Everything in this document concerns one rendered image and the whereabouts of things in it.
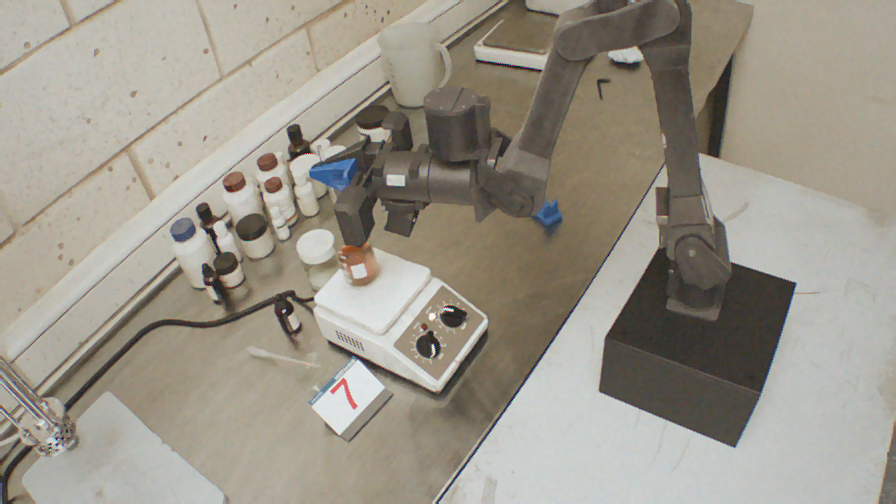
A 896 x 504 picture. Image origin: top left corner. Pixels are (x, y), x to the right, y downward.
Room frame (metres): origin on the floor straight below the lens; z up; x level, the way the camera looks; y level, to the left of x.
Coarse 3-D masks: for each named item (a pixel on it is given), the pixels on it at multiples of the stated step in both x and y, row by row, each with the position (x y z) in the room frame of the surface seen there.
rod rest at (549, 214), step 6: (546, 204) 0.76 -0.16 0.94; (552, 204) 0.76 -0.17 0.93; (540, 210) 0.78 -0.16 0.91; (546, 210) 0.75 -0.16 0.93; (552, 210) 0.76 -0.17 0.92; (558, 210) 0.77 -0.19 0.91; (534, 216) 0.77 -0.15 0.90; (540, 216) 0.76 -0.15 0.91; (546, 216) 0.75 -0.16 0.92; (552, 216) 0.76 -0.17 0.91; (558, 216) 0.76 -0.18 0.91; (546, 222) 0.75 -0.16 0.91; (552, 222) 0.75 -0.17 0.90
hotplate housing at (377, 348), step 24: (432, 288) 0.59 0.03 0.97; (408, 312) 0.56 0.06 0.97; (480, 312) 0.57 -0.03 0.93; (336, 336) 0.57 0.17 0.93; (360, 336) 0.53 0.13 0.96; (384, 336) 0.52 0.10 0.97; (480, 336) 0.55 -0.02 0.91; (384, 360) 0.51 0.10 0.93; (408, 360) 0.49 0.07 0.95; (456, 360) 0.50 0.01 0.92; (432, 384) 0.47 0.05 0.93
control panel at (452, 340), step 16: (432, 304) 0.57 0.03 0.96; (448, 304) 0.57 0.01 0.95; (464, 304) 0.57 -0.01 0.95; (416, 320) 0.55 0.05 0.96; (432, 320) 0.55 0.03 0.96; (464, 320) 0.55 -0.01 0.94; (480, 320) 0.56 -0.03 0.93; (400, 336) 0.52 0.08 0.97; (416, 336) 0.52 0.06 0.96; (448, 336) 0.53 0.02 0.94; (464, 336) 0.53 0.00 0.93; (400, 352) 0.50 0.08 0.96; (416, 352) 0.50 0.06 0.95; (448, 352) 0.51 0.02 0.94; (432, 368) 0.49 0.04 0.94
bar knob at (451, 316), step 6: (450, 306) 0.57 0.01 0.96; (456, 306) 0.57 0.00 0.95; (444, 312) 0.55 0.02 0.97; (450, 312) 0.55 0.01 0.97; (456, 312) 0.55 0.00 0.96; (462, 312) 0.55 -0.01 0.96; (444, 318) 0.55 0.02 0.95; (450, 318) 0.55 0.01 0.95; (456, 318) 0.55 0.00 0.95; (462, 318) 0.55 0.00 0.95; (444, 324) 0.54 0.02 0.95; (450, 324) 0.54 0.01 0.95; (456, 324) 0.54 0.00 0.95
